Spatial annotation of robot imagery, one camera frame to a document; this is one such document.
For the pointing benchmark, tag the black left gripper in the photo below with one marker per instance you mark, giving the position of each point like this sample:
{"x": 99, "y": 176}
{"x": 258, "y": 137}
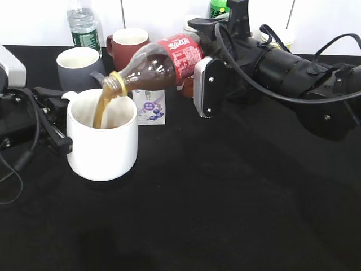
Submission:
{"x": 37, "y": 114}

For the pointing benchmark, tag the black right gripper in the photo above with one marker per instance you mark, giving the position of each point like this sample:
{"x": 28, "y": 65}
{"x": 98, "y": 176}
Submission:
{"x": 215, "y": 79}

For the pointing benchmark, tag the cola bottle red label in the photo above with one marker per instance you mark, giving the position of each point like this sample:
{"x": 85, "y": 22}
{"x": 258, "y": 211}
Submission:
{"x": 158, "y": 65}

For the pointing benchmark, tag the white mug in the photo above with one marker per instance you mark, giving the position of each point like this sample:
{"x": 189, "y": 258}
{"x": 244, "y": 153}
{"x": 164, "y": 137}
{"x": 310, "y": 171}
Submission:
{"x": 101, "y": 154}

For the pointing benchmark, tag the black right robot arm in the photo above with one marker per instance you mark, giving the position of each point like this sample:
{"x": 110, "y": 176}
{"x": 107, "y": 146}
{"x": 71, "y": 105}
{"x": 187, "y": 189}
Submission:
{"x": 325, "y": 98}

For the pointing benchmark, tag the green Sprite bottle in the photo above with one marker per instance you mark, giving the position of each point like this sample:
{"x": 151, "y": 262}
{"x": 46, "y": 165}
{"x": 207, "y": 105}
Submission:
{"x": 218, "y": 7}

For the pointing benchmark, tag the yellow paper cup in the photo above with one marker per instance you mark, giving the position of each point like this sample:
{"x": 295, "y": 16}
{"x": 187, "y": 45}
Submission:
{"x": 286, "y": 36}

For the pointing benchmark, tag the brown Nescafe coffee bottle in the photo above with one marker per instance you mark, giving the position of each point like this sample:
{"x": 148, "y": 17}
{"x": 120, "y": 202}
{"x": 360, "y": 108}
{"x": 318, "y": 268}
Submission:
{"x": 185, "y": 87}

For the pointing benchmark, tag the grey mug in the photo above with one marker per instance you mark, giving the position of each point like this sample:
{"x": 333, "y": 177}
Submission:
{"x": 79, "y": 69}

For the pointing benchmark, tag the white blueberry milk carton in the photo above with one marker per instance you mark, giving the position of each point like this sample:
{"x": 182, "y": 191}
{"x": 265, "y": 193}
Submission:
{"x": 151, "y": 107}

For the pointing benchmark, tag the clear water bottle green label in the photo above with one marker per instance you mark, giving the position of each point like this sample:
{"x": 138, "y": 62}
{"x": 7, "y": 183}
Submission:
{"x": 83, "y": 25}

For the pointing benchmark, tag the dark red mug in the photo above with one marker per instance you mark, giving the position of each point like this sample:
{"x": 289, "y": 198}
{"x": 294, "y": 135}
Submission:
{"x": 123, "y": 44}

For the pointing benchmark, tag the white camera box left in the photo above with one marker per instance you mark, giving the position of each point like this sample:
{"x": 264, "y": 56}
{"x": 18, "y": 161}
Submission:
{"x": 15, "y": 70}

